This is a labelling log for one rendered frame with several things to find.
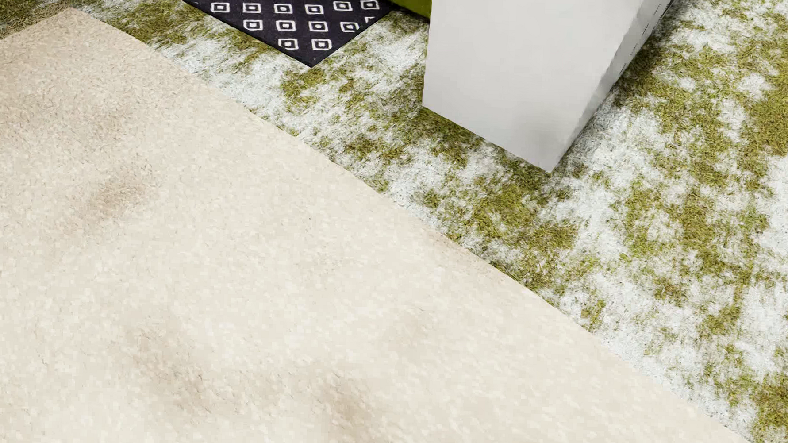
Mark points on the white counter cabinet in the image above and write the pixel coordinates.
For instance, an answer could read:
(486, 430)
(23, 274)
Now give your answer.
(520, 61)

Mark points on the black mat with white squares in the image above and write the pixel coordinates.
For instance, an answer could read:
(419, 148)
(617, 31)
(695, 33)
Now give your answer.
(277, 10)

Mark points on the beige shaggy rug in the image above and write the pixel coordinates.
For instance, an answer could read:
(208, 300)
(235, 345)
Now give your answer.
(232, 274)

